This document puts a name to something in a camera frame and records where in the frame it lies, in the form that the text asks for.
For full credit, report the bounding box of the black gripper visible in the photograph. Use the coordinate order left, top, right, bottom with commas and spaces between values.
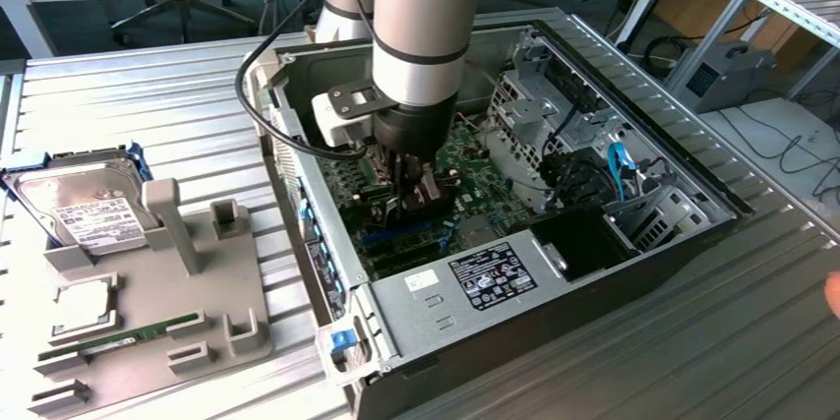
372, 94, 460, 168

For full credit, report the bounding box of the person's hand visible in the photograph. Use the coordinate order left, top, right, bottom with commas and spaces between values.
822, 270, 840, 319

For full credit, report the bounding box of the grey cabinet unit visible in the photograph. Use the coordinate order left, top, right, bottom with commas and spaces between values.
678, 40, 780, 114

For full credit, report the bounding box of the silver chipset heatsink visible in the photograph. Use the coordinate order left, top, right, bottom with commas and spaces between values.
457, 216, 506, 249

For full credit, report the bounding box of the grey parts rack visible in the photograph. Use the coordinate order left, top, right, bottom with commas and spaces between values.
25, 177, 276, 417

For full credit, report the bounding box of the silver hard disk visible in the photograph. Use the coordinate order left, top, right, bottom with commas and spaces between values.
2, 158, 149, 257

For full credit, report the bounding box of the aluminium frame slat table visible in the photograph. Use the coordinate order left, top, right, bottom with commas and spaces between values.
661, 0, 840, 101

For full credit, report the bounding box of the black camera cable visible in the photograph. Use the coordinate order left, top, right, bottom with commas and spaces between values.
234, 0, 369, 160

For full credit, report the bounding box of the blue expansion slot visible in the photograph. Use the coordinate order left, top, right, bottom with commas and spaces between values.
358, 222, 438, 245

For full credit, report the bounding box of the low-profile graphics card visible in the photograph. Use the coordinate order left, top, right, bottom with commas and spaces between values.
364, 168, 456, 227

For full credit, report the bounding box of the silver CPU chip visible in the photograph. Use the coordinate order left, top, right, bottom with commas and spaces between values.
50, 281, 113, 335

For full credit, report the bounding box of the black office chair base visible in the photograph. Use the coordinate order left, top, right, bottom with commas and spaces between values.
108, 0, 264, 47

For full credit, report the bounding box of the blue data wire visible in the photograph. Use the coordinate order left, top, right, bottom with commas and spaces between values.
606, 142, 634, 205

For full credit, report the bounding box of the blue disk carrier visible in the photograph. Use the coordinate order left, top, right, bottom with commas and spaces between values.
0, 141, 157, 250

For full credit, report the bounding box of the black fan shroud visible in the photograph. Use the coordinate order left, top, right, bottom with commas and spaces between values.
528, 207, 641, 283

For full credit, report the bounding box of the perforated silver drive cage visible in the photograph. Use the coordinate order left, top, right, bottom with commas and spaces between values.
485, 68, 596, 200

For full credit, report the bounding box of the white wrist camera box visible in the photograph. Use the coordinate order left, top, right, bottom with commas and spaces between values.
309, 79, 394, 149

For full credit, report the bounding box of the green RAM stick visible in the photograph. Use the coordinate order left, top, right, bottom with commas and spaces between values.
37, 311, 198, 362

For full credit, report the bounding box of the black power wire bundle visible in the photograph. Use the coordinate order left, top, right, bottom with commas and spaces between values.
544, 151, 609, 210

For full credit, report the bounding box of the open black PC case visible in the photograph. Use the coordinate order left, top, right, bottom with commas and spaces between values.
245, 19, 756, 420

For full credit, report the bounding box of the silver disk bay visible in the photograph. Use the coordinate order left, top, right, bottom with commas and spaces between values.
589, 109, 716, 257

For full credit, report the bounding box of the silver power supply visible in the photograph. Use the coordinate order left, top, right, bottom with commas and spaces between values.
364, 228, 576, 360

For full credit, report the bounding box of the green motherboard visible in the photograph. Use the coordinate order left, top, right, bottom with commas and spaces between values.
306, 114, 546, 283

